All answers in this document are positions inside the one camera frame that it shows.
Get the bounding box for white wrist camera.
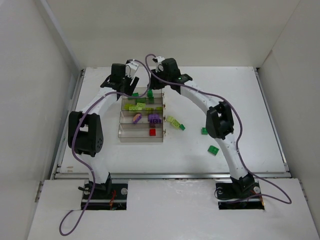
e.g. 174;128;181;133
125;59;140;79
152;56;165;73

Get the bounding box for small dark green lego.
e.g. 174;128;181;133
179;124;186;131

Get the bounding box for purple arch lego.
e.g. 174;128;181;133
147;113;162;124

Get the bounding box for purple cable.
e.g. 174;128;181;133
58;58;152;236
144;53;293;205

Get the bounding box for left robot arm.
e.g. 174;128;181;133
67;60;139;194

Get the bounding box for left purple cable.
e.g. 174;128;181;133
58;58;152;236

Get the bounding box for lime lego long brick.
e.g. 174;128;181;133
170;119;181;129

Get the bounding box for long green lego brick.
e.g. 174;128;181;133
135;98;147;104

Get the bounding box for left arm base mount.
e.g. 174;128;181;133
86;183;128;211

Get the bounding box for green lego 2x2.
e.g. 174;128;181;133
201;127;208;135

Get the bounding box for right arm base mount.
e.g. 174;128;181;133
214;181;265;210

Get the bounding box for pale lime lego 2x2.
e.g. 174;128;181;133
166;115;175;123
136;102;146;111

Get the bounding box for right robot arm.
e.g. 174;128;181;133
150;55;255;200

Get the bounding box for green lego small block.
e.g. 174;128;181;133
147;89;154;98

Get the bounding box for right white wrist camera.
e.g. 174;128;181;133
152;56;165;73

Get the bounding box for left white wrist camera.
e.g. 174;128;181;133
125;59;140;79

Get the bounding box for aluminium rail front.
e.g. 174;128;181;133
109;170;292;180

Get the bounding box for red lego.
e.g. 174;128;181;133
149;128;157;137

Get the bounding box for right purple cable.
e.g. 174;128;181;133
144;53;293;205

